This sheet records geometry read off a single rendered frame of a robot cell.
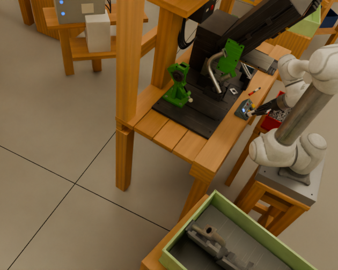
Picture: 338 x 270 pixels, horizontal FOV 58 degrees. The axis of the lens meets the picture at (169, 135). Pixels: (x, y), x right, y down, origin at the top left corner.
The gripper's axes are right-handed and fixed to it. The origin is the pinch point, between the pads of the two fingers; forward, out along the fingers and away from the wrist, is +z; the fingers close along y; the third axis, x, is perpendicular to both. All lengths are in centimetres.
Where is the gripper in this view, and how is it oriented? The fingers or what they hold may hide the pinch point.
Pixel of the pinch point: (252, 113)
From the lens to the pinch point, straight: 202.4
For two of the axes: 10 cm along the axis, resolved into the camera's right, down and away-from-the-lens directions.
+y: 5.2, -6.2, 5.9
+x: -6.1, -7.5, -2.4
